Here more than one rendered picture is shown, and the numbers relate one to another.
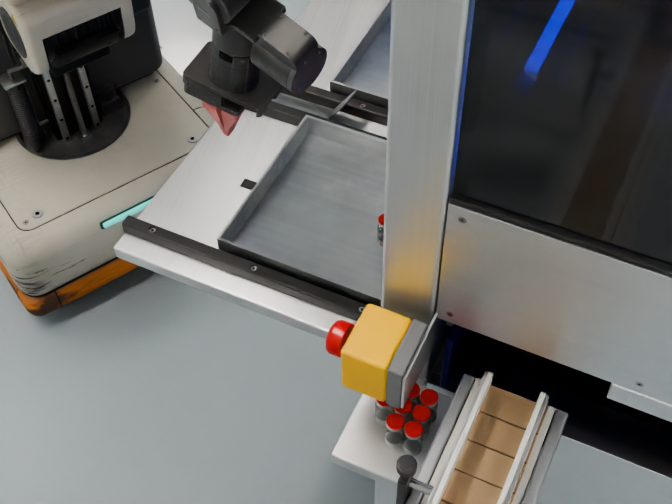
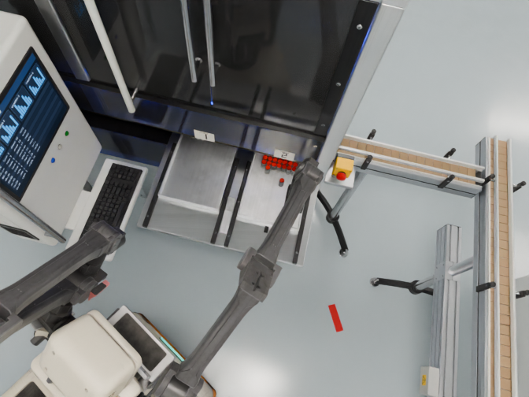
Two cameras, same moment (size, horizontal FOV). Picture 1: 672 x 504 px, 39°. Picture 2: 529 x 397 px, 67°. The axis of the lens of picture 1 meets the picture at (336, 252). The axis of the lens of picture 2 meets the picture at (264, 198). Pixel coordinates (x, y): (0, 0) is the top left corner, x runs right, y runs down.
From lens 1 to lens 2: 1.44 m
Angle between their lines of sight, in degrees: 52
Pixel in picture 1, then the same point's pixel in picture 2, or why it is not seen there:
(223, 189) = not seen: hidden behind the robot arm
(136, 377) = (231, 342)
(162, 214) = (285, 254)
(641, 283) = not seen: hidden behind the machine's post
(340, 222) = (276, 198)
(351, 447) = (349, 183)
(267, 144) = (246, 228)
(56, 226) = not seen: hidden behind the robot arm
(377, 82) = (208, 197)
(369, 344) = (348, 165)
